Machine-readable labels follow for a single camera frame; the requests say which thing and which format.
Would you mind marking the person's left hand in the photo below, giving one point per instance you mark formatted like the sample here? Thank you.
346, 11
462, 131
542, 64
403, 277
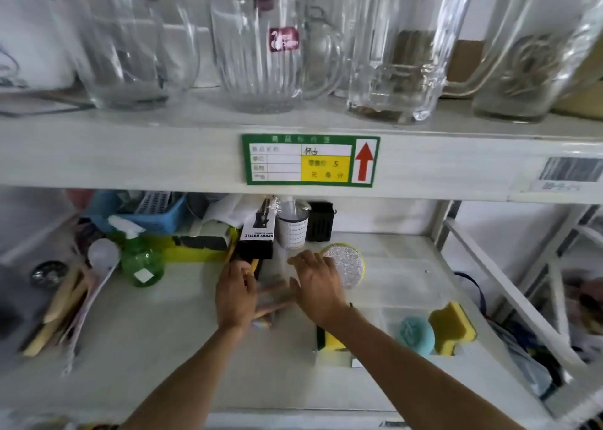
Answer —
233, 297

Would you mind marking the person's right hand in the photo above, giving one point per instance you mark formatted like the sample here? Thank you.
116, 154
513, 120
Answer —
320, 288

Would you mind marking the person's right thumb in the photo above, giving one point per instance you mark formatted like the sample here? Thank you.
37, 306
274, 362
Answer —
296, 290

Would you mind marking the person's left thumb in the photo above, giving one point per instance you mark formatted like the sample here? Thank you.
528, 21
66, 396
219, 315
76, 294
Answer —
273, 308

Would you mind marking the person's right forearm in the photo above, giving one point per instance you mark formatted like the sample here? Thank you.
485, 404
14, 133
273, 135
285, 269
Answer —
414, 378

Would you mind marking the person's left forearm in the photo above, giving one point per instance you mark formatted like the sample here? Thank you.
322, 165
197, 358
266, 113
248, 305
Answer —
188, 387

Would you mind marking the round silver glitter sponge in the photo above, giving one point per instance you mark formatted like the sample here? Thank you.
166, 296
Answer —
347, 265

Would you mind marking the yellow green sponge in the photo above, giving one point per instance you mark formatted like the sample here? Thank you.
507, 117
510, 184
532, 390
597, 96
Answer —
329, 342

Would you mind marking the clear measuring cup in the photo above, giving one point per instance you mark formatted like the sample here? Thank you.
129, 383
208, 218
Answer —
292, 227

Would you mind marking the black white spray bottle box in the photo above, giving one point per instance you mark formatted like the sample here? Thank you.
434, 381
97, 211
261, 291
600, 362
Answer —
258, 232

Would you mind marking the black plastic holder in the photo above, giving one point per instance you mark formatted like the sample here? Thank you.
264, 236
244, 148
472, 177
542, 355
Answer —
320, 222

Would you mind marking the yellow plastic tray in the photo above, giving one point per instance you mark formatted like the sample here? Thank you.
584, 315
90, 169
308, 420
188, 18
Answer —
188, 250

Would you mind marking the white plastic package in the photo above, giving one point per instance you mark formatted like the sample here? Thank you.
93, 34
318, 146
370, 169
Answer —
221, 215

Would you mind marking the teal round scrubber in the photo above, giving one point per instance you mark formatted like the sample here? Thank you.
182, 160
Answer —
415, 336

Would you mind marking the green shelf price tag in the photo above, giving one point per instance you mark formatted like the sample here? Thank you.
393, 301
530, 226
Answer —
311, 160

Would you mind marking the green spray bottle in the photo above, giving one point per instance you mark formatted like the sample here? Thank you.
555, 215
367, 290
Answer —
141, 260

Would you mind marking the blue plastic basket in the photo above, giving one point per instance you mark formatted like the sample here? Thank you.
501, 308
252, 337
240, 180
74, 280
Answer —
155, 215

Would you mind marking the yellow shaped sponge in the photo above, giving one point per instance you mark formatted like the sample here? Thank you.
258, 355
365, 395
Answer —
450, 328

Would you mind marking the white plastic ladle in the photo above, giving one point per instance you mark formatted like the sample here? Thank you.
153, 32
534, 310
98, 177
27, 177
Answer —
101, 260

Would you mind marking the white shelf unit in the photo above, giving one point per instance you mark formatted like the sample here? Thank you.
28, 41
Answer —
141, 156

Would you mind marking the wooden spatula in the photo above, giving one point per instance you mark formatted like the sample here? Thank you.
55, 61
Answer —
59, 302

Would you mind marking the ribbed glass pitcher red label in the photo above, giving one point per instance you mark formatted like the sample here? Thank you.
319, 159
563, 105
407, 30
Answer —
264, 67

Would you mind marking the small metal strainer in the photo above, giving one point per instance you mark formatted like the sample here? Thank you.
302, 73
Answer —
48, 274

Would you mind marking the tall clear glass mug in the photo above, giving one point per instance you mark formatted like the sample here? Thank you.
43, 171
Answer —
400, 67

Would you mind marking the brown cardboard box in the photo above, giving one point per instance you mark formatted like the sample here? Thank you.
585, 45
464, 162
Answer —
464, 62

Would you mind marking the white barcode shelf label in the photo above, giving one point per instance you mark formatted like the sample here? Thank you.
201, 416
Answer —
565, 173

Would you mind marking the round clear glass pitcher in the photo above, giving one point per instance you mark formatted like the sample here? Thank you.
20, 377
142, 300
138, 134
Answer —
127, 43

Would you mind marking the wide clear glass mug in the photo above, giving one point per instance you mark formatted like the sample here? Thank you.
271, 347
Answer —
532, 57

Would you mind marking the white side rack frame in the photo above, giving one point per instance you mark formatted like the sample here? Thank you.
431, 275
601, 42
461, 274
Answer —
532, 302

